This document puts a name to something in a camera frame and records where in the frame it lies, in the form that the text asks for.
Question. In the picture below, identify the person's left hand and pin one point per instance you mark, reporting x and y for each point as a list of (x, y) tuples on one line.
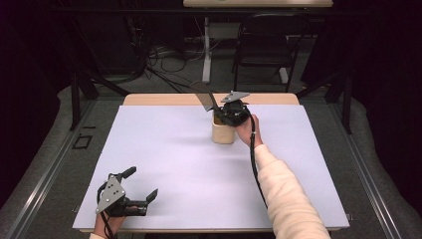
[(114, 224)]

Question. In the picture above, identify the white table mat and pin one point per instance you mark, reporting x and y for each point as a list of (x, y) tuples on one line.
[(172, 159)]

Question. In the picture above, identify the black horizontal crossbar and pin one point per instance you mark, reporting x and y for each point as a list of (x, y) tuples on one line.
[(132, 11)]

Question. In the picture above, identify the cream ceramic cup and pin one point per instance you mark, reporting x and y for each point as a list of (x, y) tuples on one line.
[(224, 134)]

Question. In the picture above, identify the black folding chair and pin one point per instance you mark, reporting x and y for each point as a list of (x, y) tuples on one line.
[(265, 49)]

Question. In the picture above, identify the aluminium floor rail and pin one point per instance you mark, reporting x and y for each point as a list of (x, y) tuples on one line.
[(365, 172), (49, 169)]

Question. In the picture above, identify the light desk with white legs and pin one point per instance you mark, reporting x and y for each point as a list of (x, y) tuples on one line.
[(258, 3)]

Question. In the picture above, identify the black metal stand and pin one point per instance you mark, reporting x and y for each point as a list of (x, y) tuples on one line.
[(84, 89), (343, 93)]

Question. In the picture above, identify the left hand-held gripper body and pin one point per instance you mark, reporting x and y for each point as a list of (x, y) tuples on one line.
[(112, 195)]

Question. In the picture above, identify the person's right hand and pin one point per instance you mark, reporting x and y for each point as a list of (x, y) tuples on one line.
[(247, 134)]

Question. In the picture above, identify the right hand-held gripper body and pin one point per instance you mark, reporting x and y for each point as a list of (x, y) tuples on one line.
[(236, 111)]

